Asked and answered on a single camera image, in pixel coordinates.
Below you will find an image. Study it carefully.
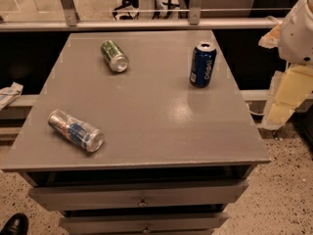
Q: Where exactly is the grey drawer cabinet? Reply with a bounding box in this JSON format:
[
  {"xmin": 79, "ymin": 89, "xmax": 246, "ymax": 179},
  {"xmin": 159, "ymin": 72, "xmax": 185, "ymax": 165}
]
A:
[{"xmin": 0, "ymin": 29, "xmax": 272, "ymax": 235}]

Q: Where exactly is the black leather shoe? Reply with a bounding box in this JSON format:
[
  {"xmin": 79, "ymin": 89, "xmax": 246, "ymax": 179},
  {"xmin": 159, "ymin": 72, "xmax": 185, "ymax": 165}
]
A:
[{"xmin": 0, "ymin": 212, "xmax": 28, "ymax": 235}]

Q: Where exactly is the lower grey drawer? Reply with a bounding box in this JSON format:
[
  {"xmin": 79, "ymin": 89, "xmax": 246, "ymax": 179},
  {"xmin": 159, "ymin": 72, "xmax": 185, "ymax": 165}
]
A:
[{"xmin": 60, "ymin": 212, "xmax": 228, "ymax": 235}]

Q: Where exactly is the blue Pepsi can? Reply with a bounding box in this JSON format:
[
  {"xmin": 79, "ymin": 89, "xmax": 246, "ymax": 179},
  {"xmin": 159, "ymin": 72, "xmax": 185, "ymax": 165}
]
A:
[{"xmin": 190, "ymin": 41, "xmax": 217, "ymax": 87}]

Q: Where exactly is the green soda can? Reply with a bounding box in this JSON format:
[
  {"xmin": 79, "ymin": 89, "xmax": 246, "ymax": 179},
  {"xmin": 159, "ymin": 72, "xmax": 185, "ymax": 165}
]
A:
[{"xmin": 101, "ymin": 40, "xmax": 129, "ymax": 72}]

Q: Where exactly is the silver blue energy drink can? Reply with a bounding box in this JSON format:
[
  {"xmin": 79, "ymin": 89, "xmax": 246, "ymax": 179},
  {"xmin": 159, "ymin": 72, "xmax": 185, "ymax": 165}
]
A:
[{"xmin": 48, "ymin": 109, "xmax": 104, "ymax": 153}]

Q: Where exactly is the upper grey drawer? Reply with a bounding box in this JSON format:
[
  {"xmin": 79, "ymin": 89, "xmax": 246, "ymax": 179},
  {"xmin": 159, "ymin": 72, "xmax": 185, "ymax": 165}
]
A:
[{"xmin": 28, "ymin": 180, "xmax": 248, "ymax": 211}]

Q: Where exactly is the crumpled white blue packet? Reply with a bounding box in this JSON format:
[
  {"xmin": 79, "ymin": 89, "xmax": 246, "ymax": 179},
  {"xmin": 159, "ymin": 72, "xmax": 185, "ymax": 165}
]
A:
[{"xmin": 0, "ymin": 82, "xmax": 23, "ymax": 111}]

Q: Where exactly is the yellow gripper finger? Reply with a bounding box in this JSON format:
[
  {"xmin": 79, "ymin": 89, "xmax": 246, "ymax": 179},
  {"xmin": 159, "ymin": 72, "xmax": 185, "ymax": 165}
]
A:
[
  {"xmin": 258, "ymin": 23, "xmax": 282, "ymax": 49},
  {"xmin": 261, "ymin": 64, "xmax": 313, "ymax": 130}
]

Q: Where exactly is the grey metal railing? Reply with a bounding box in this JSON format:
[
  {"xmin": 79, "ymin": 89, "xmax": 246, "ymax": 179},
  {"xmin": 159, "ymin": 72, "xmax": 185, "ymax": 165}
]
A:
[{"xmin": 0, "ymin": 0, "xmax": 277, "ymax": 31}]

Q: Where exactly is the grey drawer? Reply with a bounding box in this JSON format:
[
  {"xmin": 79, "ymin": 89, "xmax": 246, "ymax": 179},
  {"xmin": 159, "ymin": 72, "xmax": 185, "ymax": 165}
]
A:
[
  {"xmin": 28, "ymin": 180, "xmax": 248, "ymax": 211},
  {"xmin": 60, "ymin": 212, "xmax": 228, "ymax": 235}
]

